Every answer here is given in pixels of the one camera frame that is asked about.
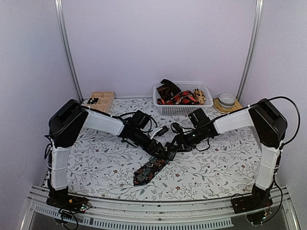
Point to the red black tie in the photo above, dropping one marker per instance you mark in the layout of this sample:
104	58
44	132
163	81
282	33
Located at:
182	98

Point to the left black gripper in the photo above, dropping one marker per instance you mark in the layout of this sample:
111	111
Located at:
157	148

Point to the front aluminium rail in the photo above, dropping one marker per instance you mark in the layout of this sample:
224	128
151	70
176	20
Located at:
111	214

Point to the white plastic basket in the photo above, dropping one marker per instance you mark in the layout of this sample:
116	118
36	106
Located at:
182	109

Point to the yellow spotted tie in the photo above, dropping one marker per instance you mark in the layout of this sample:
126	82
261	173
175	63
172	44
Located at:
199	96

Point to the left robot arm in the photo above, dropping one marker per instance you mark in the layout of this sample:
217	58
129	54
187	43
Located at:
74	123

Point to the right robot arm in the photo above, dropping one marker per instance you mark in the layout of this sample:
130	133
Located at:
266	123

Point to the dark patterned tie in basket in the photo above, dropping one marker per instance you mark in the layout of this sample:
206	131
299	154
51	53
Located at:
168	90

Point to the ceramic bowl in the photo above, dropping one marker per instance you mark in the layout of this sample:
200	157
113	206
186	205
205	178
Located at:
226	100

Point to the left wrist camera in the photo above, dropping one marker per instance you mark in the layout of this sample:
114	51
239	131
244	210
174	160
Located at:
159	131

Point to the left aluminium frame post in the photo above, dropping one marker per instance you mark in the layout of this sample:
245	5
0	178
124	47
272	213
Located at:
67	49

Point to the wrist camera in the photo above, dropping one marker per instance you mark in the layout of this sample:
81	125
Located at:
176	128
159	131

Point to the rolled tie with white dots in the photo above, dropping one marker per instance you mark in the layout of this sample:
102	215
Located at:
92	101

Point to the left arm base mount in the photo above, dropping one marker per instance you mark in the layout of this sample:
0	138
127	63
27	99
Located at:
62	200

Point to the floral tablecloth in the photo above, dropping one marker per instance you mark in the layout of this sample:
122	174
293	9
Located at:
222	166

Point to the bamboo coaster mat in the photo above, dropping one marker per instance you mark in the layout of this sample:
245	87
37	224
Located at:
227	109

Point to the right aluminium frame post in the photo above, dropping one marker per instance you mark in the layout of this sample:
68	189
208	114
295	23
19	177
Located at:
251	48

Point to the dark floral tie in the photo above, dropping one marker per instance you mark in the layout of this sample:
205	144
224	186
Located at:
150	169

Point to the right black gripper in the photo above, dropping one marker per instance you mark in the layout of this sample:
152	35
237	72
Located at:
181	139

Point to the aluminium frame post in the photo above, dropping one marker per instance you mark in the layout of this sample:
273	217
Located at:
67	49
251	48

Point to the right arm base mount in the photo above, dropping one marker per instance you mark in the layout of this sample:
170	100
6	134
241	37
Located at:
257	199

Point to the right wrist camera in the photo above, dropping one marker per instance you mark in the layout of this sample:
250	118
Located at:
176	128

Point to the wooden compartment box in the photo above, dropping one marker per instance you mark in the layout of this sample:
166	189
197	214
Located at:
105	101

